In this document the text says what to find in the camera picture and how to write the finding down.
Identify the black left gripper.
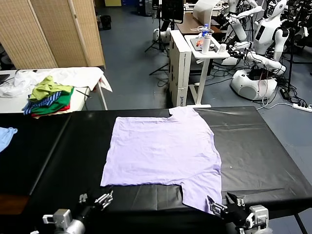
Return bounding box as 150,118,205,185
73,189,114,224

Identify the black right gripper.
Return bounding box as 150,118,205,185
206,192,252,226

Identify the light purple t-shirt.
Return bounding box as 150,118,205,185
100,106,223,215

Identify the small white robot base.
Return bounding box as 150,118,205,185
153,27,171,44

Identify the black metal table leg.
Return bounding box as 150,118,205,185
293,212,309,234

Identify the large black plastic table cover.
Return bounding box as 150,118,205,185
28,106,312,220

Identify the narrow black table cover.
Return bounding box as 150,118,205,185
0,111,72,196

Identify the red garment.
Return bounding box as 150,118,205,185
31,102,71,117

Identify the beige garment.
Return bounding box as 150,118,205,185
33,108,71,119

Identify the dark green garment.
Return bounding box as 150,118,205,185
30,86,74,114

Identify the light blue garment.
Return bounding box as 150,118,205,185
0,126,19,153

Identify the blue striped garment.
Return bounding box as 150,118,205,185
23,91,61,116

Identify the lime green garment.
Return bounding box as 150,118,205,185
28,75,74,102

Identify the white power strip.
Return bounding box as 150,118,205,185
292,102,312,110

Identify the white draped sheet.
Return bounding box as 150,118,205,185
34,67,113,93

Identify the white folding table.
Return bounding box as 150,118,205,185
0,69,109,114

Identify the white side table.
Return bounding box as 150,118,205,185
184,34,231,108

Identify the tall white cardboard box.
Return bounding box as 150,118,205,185
168,29,193,108

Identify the crumpled white garment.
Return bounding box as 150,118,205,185
0,70,37,98

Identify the black stand pole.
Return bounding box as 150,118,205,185
287,26,294,91

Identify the white thermos bottle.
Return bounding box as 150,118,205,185
201,33,212,54

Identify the white humanoid robot with base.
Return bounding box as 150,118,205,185
220,0,292,101

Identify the black tripod stand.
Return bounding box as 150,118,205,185
149,20,176,76
144,0,169,53

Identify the bamboo folding screen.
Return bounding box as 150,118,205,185
0,0,106,70

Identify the brown wooden desk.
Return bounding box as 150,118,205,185
175,12,229,35

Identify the white curved machine cover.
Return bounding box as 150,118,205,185
193,0,219,26

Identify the black monitor screen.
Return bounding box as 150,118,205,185
161,0,184,24

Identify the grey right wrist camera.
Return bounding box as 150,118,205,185
245,205,269,229

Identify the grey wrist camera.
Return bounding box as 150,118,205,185
42,209,73,226
245,205,269,229

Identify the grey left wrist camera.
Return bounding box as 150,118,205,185
42,209,73,226

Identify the white floor cable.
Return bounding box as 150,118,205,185
257,102,294,110

